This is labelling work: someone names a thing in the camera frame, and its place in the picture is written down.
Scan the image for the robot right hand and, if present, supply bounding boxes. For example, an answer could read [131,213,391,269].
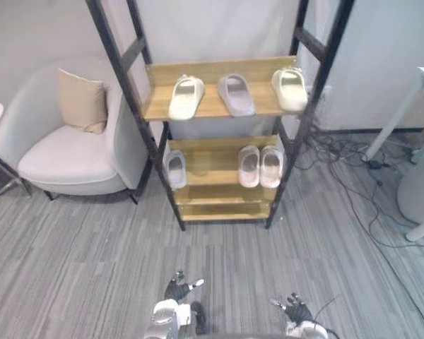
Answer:
[270,291,314,324]

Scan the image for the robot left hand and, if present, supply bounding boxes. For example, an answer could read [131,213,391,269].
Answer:
[164,270,205,303]

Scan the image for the black metal wooden shoe rack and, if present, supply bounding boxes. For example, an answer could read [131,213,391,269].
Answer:
[86,0,355,232]

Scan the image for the grey lilac slipper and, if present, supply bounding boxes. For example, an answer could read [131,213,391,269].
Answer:
[217,73,257,117]
[165,149,188,189]

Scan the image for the pale pink slipper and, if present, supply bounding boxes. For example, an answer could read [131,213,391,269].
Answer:
[237,145,261,188]
[259,144,284,189]

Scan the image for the white upholstered armchair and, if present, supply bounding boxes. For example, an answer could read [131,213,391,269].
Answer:
[0,63,150,205]

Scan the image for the cream yellow slipper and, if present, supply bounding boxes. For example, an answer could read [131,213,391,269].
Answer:
[167,74,206,120]
[271,66,309,112]

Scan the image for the beige cushion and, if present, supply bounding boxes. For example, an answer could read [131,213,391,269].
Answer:
[57,68,108,134]

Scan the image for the white desk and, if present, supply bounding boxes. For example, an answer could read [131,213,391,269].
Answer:
[365,66,424,242]

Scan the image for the black floor cable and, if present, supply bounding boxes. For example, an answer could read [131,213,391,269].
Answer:
[295,119,424,248]

